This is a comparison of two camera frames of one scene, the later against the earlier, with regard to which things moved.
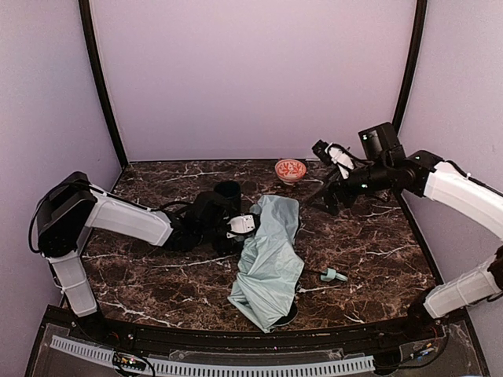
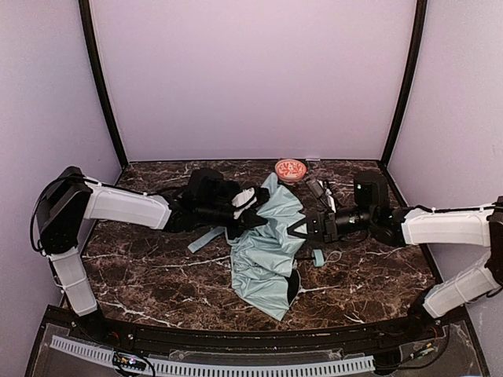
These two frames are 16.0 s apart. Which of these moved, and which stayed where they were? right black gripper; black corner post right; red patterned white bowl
Moved: right black gripper
Stayed: black corner post right; red patterned white bowl
